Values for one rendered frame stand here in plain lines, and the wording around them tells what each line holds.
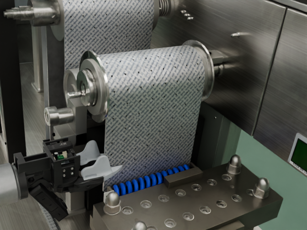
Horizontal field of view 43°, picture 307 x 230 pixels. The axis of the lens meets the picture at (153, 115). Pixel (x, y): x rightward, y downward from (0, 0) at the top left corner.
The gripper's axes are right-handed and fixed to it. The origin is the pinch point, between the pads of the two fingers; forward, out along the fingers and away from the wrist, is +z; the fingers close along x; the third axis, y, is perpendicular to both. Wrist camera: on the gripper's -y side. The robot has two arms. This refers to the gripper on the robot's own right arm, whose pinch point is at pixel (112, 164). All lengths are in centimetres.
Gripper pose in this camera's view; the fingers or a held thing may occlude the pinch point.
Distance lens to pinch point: 85.1
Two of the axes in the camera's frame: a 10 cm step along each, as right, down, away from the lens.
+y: 1.0, -8.7, -4.9
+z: 8.6, -1.8, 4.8
